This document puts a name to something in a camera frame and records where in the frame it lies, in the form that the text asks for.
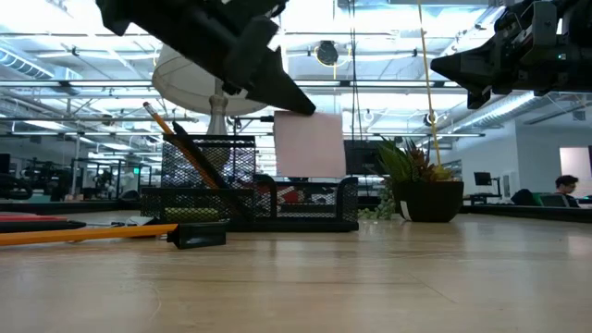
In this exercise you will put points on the black chair backrest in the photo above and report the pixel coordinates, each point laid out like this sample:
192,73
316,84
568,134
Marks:
525,198

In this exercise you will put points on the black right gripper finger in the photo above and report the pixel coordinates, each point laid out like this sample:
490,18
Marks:
478,98
472,69

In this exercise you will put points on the yellow pencil with pink eraser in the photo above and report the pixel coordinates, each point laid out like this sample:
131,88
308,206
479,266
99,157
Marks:
69,235
162,124

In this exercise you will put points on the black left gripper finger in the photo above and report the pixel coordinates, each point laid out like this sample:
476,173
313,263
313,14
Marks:
282,92
250,55

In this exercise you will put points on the small black monitor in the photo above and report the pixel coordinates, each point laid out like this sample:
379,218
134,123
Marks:
482,179

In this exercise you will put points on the succulent plant in black pot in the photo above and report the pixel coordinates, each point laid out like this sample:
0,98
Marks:
427,203

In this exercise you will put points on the pink sticky note pad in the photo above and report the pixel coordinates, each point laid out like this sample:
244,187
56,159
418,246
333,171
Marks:
310,145

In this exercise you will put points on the black mesh desk organizer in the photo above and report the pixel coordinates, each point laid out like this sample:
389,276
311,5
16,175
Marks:
199,199

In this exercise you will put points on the white shade silver table lamp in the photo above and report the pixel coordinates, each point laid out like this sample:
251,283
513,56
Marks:
185,88

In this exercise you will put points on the person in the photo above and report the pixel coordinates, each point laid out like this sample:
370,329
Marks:
566,185

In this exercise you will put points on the black computer monitor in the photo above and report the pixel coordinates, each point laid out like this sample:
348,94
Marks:
365,157

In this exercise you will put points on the black marker pen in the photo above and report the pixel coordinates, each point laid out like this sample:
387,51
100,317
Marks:
194,148
37,226

